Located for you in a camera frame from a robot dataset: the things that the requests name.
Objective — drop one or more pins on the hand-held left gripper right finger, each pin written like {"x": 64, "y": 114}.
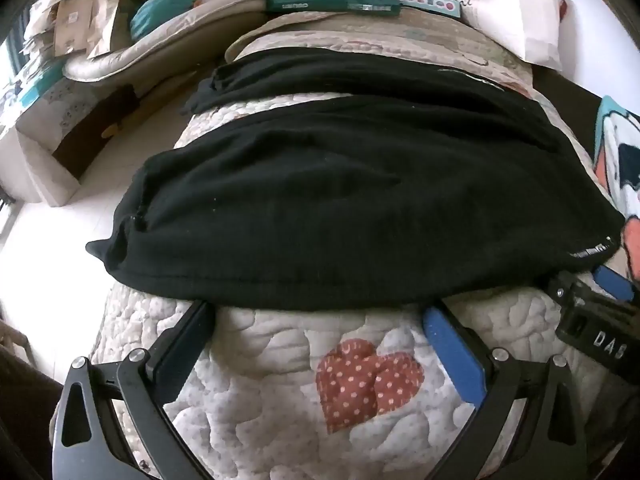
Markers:
{"x": 450, "y": 347}

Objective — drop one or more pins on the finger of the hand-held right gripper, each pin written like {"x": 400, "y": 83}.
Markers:
{"x": 616, "y": 284}

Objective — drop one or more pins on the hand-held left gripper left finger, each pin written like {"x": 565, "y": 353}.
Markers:
{"x": 186, "y": 350}

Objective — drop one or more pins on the black pants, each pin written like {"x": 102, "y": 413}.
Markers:
{"x": 350, "y": 185}

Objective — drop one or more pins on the quilted heart bedspread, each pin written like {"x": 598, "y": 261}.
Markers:
{"x": 280, "y": 360}

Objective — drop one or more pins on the cartoon printed blanket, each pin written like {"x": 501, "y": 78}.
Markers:
{"x": 620, "y": 160}

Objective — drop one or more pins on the white pillow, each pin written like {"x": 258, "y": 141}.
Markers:
{"x": 500, "y": 10}

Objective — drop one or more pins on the beige padded lounger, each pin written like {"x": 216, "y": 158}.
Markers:
{"x": 165, "y": 45}

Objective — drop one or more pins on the teal cushion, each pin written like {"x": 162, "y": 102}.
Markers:
{"x": 165, "y": 12}

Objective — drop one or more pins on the light blue dotted box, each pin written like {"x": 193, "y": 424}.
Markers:
{"x": 425, "y": 2}

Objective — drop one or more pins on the small cardboard box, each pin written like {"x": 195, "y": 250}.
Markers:
{"x": 72, "y": 25}

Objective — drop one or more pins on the brown paper bag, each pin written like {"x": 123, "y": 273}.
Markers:
{"x": 110, "y": 5}

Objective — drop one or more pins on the long green box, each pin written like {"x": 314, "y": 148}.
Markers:
{"x": 325, "y": 1}

